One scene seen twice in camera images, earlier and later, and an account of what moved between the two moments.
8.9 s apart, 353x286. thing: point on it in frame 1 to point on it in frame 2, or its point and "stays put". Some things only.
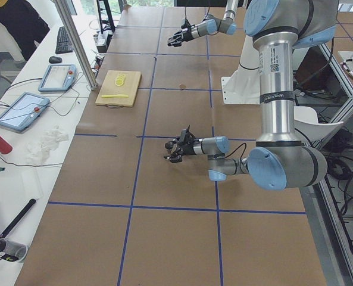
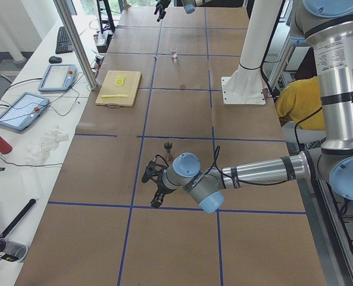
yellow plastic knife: [108, 96] stays put
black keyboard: [63, 44] stays put
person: [22, 20] to [299, 100]
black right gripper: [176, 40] to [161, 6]
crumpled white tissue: [38, 152] stays put
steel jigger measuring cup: [169, 145] stays put
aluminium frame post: [64, 10] stays put
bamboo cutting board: [119, 89] stays put
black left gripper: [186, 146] to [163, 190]
